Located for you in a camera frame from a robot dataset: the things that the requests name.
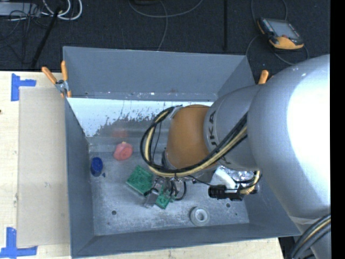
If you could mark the pale wood flat board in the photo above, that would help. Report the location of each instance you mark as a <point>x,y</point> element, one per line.
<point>40,158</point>

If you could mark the black cylinder on white bracket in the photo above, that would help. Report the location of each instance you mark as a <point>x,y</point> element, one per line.
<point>223,192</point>

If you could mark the grey metal bin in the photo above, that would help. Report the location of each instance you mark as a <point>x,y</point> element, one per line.
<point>121,220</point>

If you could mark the dark green flat block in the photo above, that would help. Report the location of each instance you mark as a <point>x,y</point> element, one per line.
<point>138,179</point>

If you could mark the blue plastic cup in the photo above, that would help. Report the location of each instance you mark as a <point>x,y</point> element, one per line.
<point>96,166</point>

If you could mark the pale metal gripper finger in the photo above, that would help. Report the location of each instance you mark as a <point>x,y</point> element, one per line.
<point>173,190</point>
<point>151,197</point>

